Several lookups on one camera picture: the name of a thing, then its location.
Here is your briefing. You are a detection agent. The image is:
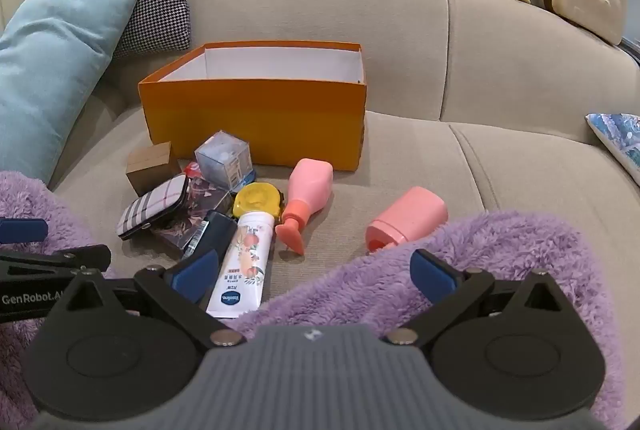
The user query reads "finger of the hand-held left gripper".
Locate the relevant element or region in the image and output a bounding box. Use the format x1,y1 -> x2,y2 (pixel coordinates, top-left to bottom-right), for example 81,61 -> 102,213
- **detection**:
0,244 -> 112,283
0,219 -> 49,245

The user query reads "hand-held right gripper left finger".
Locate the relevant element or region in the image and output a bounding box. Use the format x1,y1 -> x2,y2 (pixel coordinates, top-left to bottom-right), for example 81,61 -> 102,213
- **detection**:
64,249 -> 247,347

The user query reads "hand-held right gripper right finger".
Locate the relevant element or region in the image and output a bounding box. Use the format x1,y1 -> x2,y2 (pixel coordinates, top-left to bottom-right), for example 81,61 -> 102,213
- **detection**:
385,249 -> 573,346

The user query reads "black bottle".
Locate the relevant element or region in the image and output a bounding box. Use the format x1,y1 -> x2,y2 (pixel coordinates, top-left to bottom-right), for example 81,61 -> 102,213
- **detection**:
181,210 -> 238,261

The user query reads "white floral tube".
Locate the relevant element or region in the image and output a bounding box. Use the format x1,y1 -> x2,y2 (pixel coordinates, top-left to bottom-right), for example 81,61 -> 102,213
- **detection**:
206,211 -> 276,319

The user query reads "pink cup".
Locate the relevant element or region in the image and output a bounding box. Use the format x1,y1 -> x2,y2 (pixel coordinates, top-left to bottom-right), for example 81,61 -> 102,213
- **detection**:
365,186 -> 449,255

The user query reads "dark painting-print box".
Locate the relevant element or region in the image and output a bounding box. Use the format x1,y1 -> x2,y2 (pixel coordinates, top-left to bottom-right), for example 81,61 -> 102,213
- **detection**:
150,177 -> 233,261

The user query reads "plaid zip case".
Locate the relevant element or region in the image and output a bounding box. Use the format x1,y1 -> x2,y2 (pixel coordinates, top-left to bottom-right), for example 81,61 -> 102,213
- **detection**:
117,175 -> 190,241

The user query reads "yellow tape measure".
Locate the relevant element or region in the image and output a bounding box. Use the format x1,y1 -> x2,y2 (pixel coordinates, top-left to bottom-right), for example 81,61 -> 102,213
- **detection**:
232,182 -> 286,218

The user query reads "red and blue packet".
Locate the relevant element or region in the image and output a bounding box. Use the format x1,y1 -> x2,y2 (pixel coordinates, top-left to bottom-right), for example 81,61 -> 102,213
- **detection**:
184,161 -> 258,191

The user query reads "small brown cardboard box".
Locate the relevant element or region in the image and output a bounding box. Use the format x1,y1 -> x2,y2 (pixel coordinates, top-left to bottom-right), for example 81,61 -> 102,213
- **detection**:
126,141 -> 181,197

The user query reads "clear plastic cube box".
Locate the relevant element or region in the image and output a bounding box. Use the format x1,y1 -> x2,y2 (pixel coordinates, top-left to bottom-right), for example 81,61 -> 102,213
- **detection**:
194,130 -> 252,189

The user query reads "pink spray bottle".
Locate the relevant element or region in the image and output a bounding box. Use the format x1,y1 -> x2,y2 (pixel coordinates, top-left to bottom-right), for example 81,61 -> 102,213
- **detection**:
275,158 -> 334,255

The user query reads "orange cardboard box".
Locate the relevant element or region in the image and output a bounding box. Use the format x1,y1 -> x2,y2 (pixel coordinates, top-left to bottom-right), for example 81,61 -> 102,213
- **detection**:
138,42 -> 368,172

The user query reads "purple fluffy blanket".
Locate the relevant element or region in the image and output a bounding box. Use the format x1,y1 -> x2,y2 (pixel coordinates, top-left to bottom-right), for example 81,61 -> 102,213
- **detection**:
0,170 -> 628,430

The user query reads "light blue pillow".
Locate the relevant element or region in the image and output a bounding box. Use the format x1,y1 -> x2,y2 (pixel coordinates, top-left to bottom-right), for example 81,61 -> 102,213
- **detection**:
0,0 -> 140,185

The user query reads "beige sofa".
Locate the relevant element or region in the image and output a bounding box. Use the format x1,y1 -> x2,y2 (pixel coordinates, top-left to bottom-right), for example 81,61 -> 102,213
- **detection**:
47,0 -> 640,311

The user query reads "blue patterned cushion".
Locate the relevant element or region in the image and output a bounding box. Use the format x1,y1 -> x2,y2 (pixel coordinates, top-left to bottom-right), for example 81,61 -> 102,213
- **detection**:
585,112 -> 640,185

